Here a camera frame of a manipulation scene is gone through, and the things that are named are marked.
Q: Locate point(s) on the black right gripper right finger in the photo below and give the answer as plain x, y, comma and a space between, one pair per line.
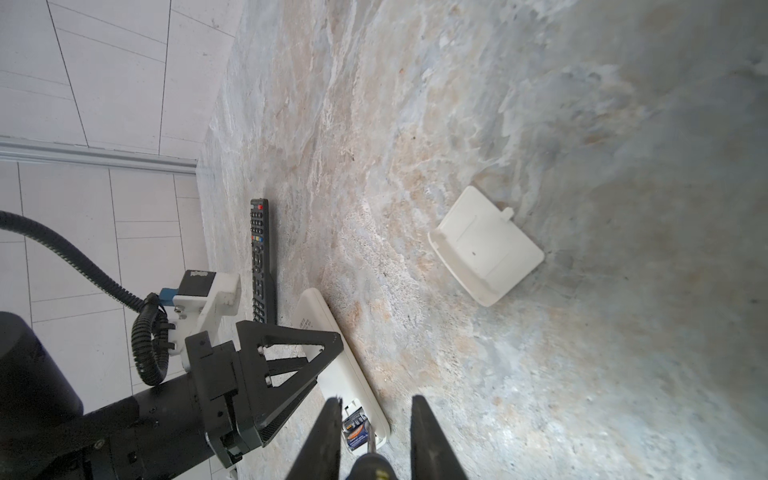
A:
431, 455

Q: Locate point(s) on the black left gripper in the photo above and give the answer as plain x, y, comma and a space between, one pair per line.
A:
230, 403

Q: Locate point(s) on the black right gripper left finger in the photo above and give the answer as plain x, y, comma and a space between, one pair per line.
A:
320, 455

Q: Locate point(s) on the black yellow screwdriver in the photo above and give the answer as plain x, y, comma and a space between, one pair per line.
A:
371, 465

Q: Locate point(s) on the white remote control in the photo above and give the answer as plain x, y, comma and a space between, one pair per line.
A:
343, 378

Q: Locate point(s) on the white battery cover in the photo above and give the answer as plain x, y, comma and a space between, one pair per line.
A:
483, 249

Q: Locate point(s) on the orange battery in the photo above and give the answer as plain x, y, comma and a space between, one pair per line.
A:
355, 430

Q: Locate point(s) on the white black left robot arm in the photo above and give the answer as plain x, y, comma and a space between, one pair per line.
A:
46, 432

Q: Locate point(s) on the black remote control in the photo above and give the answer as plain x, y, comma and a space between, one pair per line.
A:
263, 286

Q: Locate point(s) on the aluminium corner post left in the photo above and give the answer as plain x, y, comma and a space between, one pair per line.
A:
29, 151

